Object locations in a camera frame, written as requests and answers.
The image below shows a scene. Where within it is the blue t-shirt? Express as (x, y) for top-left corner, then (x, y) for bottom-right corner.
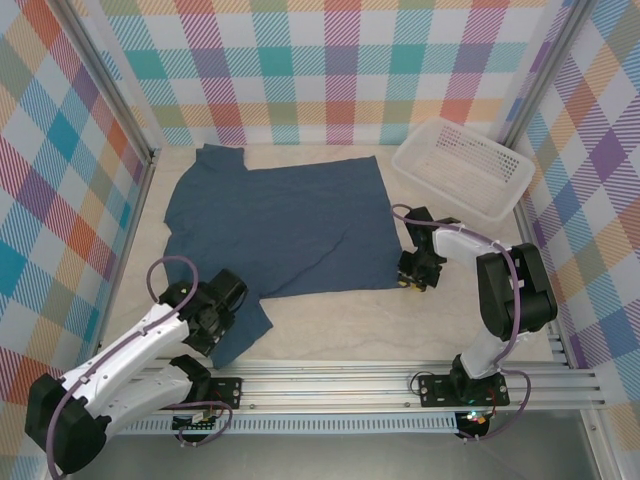
(163, 143), (404, 371)

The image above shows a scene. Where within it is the small electronics board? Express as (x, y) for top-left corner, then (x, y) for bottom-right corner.
(172, 412), (221, 434)
(459, 409), (494, 431)

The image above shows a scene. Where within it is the white plastic basket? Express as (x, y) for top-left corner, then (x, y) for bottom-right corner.
(391, 118), (537, 225)

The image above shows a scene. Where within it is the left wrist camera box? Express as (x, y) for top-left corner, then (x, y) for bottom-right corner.
(207, 268), (250, 309)

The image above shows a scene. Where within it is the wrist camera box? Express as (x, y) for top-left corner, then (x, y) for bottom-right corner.
(207, 268), (250, 309)
(403, 206), (435, 236)

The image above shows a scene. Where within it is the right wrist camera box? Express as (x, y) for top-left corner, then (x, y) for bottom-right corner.
(403, 206), (435, 236)

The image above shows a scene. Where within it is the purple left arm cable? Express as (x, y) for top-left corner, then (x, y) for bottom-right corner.
(47, 255), (235, 476)

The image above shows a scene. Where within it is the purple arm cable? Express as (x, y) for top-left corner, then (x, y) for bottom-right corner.
(391, 202), (534, 444)
(47, 255), (235, 476)

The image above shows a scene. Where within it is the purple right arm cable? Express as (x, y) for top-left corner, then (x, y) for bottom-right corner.
(391, 202), (534, 444)

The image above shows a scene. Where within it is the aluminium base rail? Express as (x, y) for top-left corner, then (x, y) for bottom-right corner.
(54, 357), (606, 414)

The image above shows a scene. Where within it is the white slotted cable duct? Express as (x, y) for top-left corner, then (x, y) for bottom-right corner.
(79, 412), (459, 435)

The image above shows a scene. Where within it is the aluminium table side rail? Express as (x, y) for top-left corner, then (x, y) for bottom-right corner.
(514, 204), (574, 369)

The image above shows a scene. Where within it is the aluminium frame post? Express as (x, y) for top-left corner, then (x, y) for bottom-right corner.
(47, 0), (161, 164)
(499, 0), (596, 146)

